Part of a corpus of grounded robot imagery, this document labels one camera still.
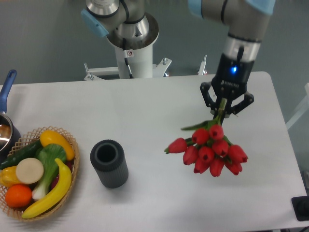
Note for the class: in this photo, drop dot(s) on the beige round slice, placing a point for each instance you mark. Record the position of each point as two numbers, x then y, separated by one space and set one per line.
29 171

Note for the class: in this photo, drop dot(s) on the yellow squash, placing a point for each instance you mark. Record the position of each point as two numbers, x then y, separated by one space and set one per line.
52 137

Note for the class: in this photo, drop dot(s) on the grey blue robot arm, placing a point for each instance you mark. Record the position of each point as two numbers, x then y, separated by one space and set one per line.
247 21

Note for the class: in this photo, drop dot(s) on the red fruit in basket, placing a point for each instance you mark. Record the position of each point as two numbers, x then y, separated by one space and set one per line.
55 181

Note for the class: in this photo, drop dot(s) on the blue handled saucepan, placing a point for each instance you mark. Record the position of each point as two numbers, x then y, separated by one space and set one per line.
9 134

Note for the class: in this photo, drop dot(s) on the green cucumber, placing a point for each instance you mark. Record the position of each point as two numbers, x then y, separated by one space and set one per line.
28 151

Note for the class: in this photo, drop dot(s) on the orange fruit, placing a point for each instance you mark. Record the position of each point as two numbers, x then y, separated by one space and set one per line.
18 196

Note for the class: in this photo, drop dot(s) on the yellow bell pepper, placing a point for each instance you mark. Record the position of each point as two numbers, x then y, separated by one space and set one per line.
8 177

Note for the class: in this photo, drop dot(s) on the white table clamp bracket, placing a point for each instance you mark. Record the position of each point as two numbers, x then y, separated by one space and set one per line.
159 70

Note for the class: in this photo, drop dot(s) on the green bok choy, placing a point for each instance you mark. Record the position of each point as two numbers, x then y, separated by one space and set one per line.
47 156

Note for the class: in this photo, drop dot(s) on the red tulip bouquet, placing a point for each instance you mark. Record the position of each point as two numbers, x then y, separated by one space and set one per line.
208 148

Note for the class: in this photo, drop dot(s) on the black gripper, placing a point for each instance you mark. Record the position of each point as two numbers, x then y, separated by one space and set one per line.
230 82

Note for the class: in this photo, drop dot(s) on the dark grey ribbed vase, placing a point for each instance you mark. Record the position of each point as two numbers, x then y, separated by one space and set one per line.
108 159

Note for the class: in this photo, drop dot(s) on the woven wicker basket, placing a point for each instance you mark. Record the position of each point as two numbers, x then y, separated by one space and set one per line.
29 138

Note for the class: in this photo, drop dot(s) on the white frame at right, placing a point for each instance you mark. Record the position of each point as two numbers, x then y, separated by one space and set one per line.
300 109

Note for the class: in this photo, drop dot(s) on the black device at edge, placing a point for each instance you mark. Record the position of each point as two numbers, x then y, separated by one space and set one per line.
301 207

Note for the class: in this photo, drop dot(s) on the yellow banana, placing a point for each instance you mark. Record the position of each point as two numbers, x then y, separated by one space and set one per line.
54 196

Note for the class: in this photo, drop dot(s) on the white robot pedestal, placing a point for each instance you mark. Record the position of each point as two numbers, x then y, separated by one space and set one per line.
133 45

